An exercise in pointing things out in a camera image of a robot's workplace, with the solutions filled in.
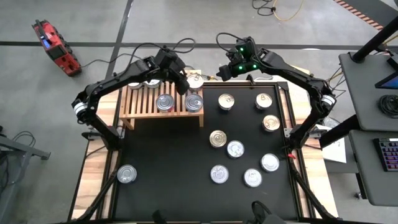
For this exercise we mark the black keyboard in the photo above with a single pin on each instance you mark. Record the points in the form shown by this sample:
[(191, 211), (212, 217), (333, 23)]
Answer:
[(388, 154)]

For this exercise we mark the black aluminium table frame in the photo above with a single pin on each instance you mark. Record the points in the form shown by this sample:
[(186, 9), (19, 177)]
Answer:
[(264, 83)]

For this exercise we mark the grey desk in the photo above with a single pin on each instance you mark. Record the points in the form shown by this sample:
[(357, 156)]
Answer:
[(363, 90), (370, 180)]

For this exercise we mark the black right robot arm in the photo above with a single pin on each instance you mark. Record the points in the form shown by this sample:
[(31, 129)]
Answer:
[(292, 74)]

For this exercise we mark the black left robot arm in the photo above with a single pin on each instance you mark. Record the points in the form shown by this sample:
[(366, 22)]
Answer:
[(124, 74)]

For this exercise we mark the white paper sheet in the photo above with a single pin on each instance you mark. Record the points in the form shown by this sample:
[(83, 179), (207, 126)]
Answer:
[(337, 154)]

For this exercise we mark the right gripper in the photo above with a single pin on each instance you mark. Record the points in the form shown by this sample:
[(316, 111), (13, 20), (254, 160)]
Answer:
[(244, 59)]

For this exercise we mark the Wild Planet can gold lid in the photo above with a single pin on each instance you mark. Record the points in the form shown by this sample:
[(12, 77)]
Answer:
[(217, 138), (135, 86), (271, 123), (196, 81)]

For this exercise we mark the blue-screen tablet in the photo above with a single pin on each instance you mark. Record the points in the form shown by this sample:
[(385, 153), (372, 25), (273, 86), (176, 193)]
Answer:
[(390, 83)]

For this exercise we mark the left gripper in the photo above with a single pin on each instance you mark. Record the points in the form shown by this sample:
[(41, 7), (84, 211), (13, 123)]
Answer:
[(171, 63)]

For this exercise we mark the green Circle Hook tuna can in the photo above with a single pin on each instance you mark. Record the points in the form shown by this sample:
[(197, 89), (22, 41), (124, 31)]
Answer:
[(219, 174)]

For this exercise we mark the black slanted pole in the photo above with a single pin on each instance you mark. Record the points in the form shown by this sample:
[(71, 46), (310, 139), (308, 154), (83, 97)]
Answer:
[(373, 42)]

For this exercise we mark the blue seafood can silver lid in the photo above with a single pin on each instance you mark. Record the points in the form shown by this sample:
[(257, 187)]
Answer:
[(235, 149), (193, 102)]

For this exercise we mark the teal seafood can silver lid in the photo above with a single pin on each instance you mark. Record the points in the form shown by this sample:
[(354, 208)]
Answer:
[(152, 84)]

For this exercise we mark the red black portable device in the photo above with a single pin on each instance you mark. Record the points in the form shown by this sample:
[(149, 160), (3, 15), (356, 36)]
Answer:
[(57, 49)]

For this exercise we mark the yellow paper stack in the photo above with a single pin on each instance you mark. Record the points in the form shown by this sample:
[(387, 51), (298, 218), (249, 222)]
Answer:
[(303, 72)]

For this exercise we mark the wooden slatted shelf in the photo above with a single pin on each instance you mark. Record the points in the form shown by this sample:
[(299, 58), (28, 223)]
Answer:
[(146, 115)]

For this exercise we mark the grey metal stand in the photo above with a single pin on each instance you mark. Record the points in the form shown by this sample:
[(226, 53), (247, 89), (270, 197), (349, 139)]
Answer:
[(31, 151)]

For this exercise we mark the red seafood can silver lid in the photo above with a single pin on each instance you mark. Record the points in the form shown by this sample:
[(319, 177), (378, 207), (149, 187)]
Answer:
[(164, 102)]

